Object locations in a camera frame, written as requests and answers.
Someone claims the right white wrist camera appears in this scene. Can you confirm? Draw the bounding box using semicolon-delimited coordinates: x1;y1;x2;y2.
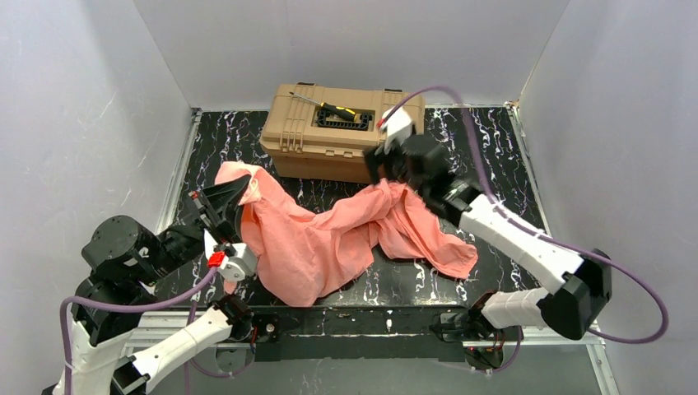
376;107;415;155

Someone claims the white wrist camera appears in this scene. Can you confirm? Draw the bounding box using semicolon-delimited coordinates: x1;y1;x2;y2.
203;230;258;283
376;107;415;155

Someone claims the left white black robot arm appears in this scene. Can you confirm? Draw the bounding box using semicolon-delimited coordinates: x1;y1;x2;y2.
46;174;280;394

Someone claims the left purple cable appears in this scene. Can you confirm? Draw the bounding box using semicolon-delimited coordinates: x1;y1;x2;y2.
58;267;258;395

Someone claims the pink jacket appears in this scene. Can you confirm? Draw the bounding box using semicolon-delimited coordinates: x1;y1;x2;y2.
215;161;478;307

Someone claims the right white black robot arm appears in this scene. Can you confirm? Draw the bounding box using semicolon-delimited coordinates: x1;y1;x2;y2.
363;134;612;340

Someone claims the tan plastic toolbox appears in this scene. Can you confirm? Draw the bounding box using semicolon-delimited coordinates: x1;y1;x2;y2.
259;82;425;184

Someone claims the black yellow screwdriver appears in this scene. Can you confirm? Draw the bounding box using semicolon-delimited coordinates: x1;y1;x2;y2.
289;91;359;122

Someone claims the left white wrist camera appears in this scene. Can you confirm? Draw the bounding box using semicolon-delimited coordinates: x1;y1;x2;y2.
203;230;258;283

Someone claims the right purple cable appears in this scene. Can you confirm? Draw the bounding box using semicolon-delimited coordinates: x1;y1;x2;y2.
381;85;670;374

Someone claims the black toolbox handle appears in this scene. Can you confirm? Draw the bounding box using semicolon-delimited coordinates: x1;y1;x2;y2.
312;109;375;131

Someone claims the purple cable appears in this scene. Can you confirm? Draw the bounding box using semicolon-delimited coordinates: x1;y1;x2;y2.
58;267;258;395
381;85;670;374

